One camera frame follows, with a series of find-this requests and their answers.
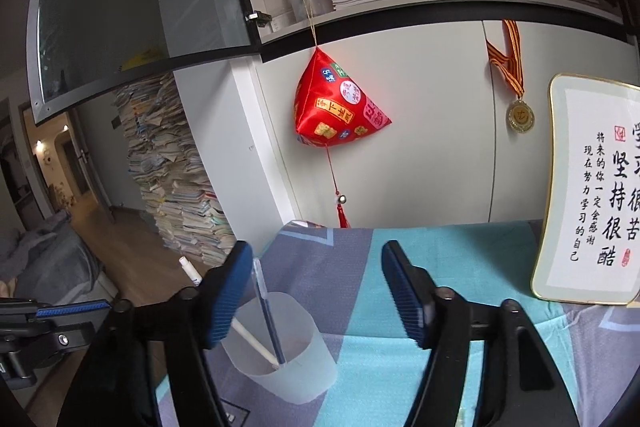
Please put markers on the grey bed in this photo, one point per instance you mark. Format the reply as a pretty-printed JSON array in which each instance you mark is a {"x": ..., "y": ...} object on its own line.
[{"x": 45, "y": 257}]

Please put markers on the white pen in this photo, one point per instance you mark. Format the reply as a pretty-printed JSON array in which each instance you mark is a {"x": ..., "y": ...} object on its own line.
[{"x": 190, "y": 269}]

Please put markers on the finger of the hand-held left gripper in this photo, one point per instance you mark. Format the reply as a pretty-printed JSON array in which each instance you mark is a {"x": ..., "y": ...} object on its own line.
[{"x": 75, "y": 308}]

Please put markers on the calligraphy plaque with gold rim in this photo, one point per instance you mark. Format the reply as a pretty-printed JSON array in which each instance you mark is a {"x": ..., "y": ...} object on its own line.
[{"x": 575, "y": 187}]

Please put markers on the white bookshelf cabinet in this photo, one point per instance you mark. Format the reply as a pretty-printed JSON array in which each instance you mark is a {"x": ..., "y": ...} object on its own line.
[{"x": 425, "y": 107}]

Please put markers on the blue pen with clear cap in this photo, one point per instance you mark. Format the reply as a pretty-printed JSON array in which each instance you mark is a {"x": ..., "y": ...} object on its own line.
[{"x": 267, "y": 312}]

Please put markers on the gold medal with striped ribbon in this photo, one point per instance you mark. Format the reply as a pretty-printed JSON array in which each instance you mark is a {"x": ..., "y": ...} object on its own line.
[{"x": 520, "y": 116}]

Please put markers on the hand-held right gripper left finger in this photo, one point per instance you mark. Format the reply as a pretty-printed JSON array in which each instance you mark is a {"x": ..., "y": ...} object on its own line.
[{"x": 230, "y": 292}]

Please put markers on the red pyramid hanging ornament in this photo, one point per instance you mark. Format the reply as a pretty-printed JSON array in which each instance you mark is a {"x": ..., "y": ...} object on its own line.
[{"x": 330, "y": 107}]

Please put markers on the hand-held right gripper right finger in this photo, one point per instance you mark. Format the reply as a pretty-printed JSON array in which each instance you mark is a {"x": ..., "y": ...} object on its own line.
[{"x": 400, "y": 292}]

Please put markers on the blue and grey printed tablecloth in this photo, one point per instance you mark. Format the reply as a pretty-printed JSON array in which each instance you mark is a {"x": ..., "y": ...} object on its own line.
[{"x": 360, "y": 337}]

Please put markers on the translucent plastic pen cup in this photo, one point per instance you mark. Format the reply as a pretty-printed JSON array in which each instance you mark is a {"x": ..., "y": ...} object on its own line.
[{"x": 300, "y": 357}]

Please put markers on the tall stack of papers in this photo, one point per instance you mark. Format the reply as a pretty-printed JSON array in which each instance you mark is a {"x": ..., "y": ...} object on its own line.
[{"x": 170, "y": 167}]

